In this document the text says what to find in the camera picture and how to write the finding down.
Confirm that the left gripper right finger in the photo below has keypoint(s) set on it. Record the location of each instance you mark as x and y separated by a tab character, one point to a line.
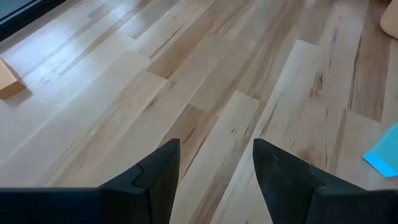
295	193

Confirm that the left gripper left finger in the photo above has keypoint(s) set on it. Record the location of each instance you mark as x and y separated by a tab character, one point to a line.
149	193

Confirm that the teal foam block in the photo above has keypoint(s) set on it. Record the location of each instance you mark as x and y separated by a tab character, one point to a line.
385	155

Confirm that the orange flat foam block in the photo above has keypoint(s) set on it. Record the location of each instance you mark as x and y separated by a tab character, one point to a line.
9	84

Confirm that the yellow plastic bin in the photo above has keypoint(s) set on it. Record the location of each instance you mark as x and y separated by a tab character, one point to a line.
391	18

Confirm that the black table frame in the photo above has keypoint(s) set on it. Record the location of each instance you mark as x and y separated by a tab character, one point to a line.
25	18

